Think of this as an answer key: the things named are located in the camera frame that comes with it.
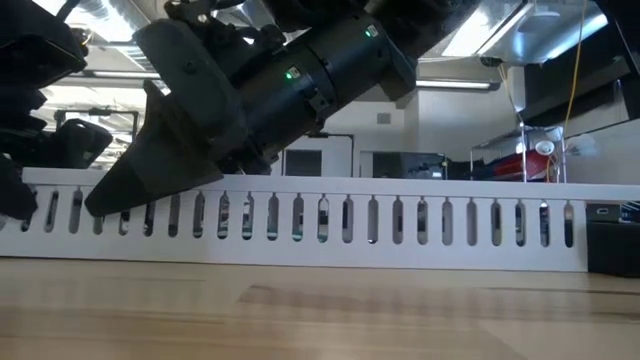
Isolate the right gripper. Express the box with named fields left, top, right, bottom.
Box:
left=84, top=20, right=337, bottom=218

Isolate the black rectangular block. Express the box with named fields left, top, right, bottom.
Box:
left=586, top=221, right=640, bottom=279

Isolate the white slotted cable duct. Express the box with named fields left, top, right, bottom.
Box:
left=0, top=184, right=590, bottom=274

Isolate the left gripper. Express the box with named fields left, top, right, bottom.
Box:
left=0, top=0, right=114, bottom=222

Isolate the yellow cable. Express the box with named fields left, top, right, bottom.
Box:
left=563, top=0, right=588, bottom=137

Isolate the dark window panel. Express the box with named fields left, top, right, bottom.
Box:
left=372, top=151, right=448, bottom=180

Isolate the red storage bin rack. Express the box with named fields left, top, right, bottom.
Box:
left=471, top=148, right=557, bottom=183

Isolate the grey device box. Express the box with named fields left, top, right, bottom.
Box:
left=585, top=202, right=622, bottom=224

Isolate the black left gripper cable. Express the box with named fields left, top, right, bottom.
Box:
left=53, top=0, right=84, bottom=24

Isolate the ceiling light strip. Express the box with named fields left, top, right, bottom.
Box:
left=414, top=78, right=494, bottom=91
left=92, top=70, right=162, bottom=80

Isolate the metal shelf rack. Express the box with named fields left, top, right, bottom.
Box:
left=518, top=123, right=570, bottom=184

